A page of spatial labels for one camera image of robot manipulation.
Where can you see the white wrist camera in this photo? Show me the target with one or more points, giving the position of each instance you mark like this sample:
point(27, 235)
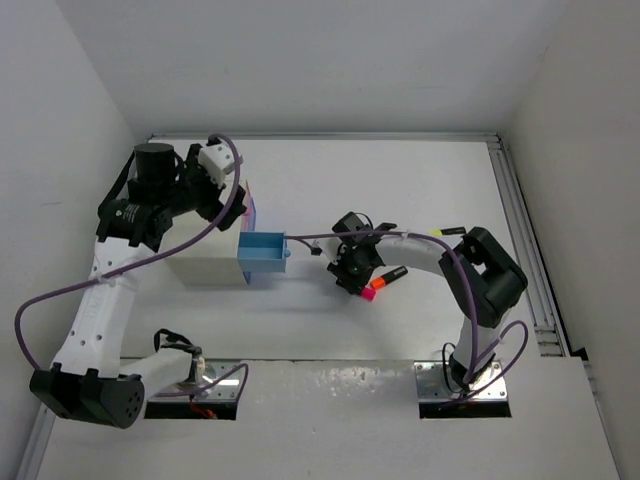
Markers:
point(329, 247)
point(218, 161)

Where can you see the pink drawer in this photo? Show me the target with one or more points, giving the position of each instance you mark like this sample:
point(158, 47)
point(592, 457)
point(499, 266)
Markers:
point(247, 201)

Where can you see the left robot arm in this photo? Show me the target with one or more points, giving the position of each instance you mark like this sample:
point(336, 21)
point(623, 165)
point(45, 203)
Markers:
point(86, 380)

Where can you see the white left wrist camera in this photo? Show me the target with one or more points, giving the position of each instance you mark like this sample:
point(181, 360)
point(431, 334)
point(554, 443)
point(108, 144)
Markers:
point(218, 161)

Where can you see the orange black highlighter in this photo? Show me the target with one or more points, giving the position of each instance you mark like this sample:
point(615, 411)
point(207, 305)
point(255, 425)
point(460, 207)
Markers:
point(388, 277)

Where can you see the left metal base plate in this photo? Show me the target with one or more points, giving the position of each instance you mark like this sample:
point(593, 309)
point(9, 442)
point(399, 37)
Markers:
point(216, 380)

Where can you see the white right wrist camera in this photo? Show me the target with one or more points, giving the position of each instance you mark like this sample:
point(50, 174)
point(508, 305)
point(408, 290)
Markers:
point(329, 247)

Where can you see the light blue drawer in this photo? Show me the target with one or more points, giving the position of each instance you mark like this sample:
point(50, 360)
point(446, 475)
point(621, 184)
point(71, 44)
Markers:
point(262, 252)

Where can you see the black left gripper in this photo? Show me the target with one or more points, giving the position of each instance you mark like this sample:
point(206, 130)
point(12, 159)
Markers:
point(213, 207)

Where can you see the aluminium frame rail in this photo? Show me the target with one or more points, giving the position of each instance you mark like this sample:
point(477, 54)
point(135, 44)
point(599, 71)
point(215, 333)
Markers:
point(548, 327)

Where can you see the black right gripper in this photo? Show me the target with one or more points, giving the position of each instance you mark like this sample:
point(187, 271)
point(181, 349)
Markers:
point(354, 282)

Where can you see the white drawer cabinet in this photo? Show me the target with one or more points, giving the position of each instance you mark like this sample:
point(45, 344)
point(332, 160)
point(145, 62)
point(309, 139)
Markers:
point(212, 261)

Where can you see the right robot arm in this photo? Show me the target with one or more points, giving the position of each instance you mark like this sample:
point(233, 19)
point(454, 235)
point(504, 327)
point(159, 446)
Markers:
point(483, 278)

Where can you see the pink black highlighter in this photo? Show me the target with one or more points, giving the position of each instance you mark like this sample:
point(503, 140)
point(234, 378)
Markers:
point(368, 294)

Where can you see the yellow black highlighter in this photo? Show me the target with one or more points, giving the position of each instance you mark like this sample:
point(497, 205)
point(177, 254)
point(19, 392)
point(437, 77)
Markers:
point(453, 231)

